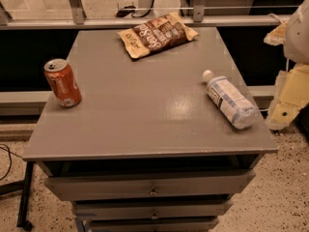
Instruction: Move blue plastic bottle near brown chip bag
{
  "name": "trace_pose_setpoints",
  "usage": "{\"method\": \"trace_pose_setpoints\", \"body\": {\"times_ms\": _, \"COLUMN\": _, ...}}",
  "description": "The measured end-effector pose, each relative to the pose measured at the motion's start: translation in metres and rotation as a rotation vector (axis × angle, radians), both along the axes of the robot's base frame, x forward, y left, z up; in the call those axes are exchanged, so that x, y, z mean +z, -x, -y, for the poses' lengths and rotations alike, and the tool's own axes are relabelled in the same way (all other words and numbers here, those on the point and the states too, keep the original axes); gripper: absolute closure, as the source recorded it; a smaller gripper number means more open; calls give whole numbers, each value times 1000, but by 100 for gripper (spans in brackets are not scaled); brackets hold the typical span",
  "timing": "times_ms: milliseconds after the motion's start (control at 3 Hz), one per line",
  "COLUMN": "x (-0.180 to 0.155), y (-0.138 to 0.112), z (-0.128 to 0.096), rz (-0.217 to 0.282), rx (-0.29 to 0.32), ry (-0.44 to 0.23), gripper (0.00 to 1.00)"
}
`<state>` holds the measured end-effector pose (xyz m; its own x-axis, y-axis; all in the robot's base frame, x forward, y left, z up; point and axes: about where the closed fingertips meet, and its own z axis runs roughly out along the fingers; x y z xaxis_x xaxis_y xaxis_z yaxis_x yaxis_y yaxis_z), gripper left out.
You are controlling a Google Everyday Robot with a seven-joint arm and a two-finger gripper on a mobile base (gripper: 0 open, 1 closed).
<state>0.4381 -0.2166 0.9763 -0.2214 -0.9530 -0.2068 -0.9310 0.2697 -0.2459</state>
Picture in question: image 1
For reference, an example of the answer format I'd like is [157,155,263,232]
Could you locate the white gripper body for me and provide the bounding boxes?
[284,0,309,64]

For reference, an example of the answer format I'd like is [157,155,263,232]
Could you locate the black metal stand leg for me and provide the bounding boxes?
[0,162,34,232]

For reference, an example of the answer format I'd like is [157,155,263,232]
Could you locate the black cable on floor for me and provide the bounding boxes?
[0,143,23,182]

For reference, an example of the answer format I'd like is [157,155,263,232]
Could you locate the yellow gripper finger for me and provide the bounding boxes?
[266,63,309,131]
[264,21,288,46]

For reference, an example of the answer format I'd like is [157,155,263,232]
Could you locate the blue plastic water bottle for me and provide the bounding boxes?
[203,70,258,130]

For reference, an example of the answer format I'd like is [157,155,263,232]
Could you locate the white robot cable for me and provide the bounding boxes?
[267,13,285,25]

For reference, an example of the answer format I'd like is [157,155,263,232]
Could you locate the black cable behind glass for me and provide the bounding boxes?
[115,0,156,18]

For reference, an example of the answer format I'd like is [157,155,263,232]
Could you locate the orange soda can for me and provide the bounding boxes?
[43,59,81,107]

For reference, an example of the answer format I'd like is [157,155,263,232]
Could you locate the grey drawer cabinet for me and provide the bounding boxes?
[24,28,276,232]

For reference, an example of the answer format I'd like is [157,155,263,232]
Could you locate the brown chip bag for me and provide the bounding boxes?
[118,13,198,59]

